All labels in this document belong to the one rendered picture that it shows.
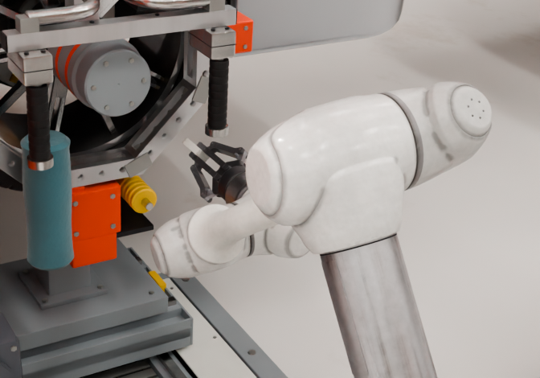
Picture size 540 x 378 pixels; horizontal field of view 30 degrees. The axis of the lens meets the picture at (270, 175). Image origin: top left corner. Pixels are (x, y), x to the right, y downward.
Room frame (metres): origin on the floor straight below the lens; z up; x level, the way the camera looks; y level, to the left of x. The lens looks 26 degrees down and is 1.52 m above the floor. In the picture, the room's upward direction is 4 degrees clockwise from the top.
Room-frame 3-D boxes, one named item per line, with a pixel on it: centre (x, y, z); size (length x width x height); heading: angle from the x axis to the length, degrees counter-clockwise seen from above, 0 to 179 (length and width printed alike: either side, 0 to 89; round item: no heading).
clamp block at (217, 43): (1.75, 0.12, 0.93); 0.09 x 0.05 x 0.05; 32
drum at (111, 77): (1.77, 0.34, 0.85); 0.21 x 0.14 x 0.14; 32
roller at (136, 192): (1.98, 0.33, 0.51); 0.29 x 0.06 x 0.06; 32
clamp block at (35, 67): (1.57, 0.41, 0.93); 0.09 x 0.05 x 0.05; 32
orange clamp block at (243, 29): (2.00, 0.11, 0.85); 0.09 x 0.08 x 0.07; 122
